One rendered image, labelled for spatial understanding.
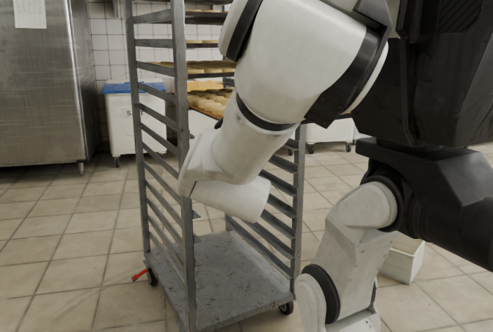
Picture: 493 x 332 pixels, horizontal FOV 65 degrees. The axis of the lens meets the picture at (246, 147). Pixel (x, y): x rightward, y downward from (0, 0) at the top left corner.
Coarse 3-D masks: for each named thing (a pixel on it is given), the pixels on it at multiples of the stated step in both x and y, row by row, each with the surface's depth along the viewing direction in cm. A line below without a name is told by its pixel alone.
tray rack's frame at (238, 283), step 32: (128, 0) 158; (128, 32) 161; (128, 64) 166; (160, 256) 186; (224, 256) 186; (256, 256) 186; (224, 288) 162; (256, 288) 162; (288, 288) 162; (224, 320) 144
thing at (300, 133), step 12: (300, 132) 140; (300, 144) 141; (300, 156) 142; (300, 168) 144; (300, 180) 145; (300, 192) 147; (300, 204) 148; (300, 216) 150; (300, 228) 151; (300, 240) 153; (300, 252) 154; (300, 264) 156
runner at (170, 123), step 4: (140, 104) 169; (140, 108) 170; (144, 108) 165; (148, 108) 158; (148, 112) 159; (152, 112) 154; (156, 112) 148; (152, 116) 155; (156, 116) 149; (160, 116) 144; (164, 116) 140; (160, 120) 145; (164, 120) 140; (168, 120) 136; (172, 120) 132; (164, 124) 141; (168, 124) 137; (172, 124) 132; (176, 124) 129; (172, 128) 133; (176, 128) 129; (192, 136) 122
